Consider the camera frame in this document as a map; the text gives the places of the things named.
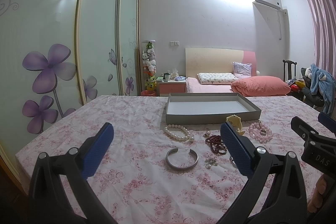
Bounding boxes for pink bead bracelet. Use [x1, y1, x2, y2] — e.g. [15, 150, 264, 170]
[248, 121, 274, 143]

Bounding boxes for silver cuff bangle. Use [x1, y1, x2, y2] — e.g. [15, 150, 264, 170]
[165, 148, 199, 172]

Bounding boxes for white pearl bracelet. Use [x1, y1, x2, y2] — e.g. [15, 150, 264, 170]
[163, 123, 196, 142]

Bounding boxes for person's right hand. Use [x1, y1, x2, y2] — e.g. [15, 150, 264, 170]
[307, 174, 327, 213]

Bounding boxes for blue plush clothing pile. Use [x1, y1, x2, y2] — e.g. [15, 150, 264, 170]
[301, 64, 335, 116]

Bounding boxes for folded salmon quilt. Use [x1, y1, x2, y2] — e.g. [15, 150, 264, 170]
[231, 76, 291, 97]

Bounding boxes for dark wooden chair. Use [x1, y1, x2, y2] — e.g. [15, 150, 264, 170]
[282, 60, 297, 84]

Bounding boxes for lilac floral pillow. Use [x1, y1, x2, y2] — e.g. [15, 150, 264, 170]
[232, 62, 252, 79]

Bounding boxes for white floral pillow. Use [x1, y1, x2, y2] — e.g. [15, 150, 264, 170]
[197, 73, 239, 85]

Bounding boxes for pink floral tablecloth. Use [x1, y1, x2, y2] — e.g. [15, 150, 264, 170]
[15, 94, 336, 224]

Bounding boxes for grey shallow cardboard tray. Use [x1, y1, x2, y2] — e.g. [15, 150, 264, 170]
[166, 93, 261, 124]

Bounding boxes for pink bed with headboard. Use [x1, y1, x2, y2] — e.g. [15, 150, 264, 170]
[184, 47, 289, 97]

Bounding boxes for pink window curtain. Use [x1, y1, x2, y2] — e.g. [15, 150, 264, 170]
[307, 0, 335, 76]

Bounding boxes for pink bedside cabinet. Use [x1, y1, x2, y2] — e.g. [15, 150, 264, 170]
[157, 80, 186, 97]

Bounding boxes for red waste bin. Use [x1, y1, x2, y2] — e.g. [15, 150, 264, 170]
[141, 90, 156, 97]

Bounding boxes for tube of plush toys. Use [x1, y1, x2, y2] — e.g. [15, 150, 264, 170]
[141, 40, 157, 91]

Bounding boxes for sliding glass wardrobe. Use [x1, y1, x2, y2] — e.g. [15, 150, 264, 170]
[1, 0, 139, 178]

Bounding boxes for dark red bead bracelet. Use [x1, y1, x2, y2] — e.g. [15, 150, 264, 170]
[204, 134, 228, 155]

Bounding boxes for white wall air conditioner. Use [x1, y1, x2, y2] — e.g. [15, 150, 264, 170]
[253, 0, 282, 10]

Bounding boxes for wall power socket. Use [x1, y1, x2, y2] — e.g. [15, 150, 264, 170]
[170, 41, 179, 46]

